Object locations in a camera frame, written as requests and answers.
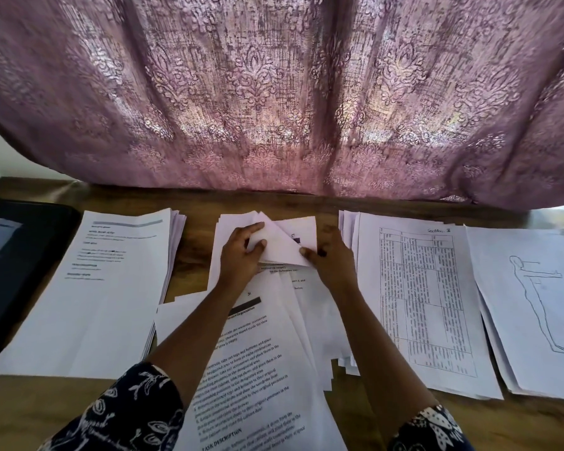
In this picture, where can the person's right hand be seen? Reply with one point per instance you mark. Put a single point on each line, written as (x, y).
(334, 263)

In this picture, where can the dark-header text paper pile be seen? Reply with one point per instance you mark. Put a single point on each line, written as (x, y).
(320, 314)

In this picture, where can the black folder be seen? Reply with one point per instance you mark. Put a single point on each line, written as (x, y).
(19, 277)

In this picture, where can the person's left hand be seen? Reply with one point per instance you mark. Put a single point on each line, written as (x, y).
(240, 263)

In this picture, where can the stack of printed papers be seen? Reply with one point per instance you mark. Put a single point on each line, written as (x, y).
(89, 296)

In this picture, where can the pink patterned curtain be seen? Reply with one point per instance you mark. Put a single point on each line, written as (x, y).
(291, 89)

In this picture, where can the stack with dark header bar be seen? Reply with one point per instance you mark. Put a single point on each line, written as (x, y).
(254, 390)

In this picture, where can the table-print paper pile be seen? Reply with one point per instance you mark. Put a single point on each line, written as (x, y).
(423, 296)

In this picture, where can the person's left forearm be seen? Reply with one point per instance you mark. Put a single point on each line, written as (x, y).
(193, 343)

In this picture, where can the person's right forearm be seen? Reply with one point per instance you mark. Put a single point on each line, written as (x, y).
(385, 361)

